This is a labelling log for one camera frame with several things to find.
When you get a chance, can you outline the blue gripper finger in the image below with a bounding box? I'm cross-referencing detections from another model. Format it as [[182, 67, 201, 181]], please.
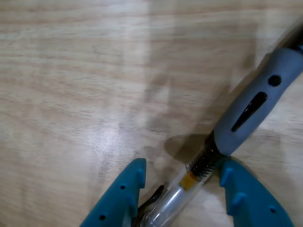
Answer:
[[219, 160, 295, 227], [79, 157, 147, 227]]

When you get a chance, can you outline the retractable pen with grey grip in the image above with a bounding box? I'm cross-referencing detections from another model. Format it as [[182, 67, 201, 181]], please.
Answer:
[[136, 17, 303, 227]]

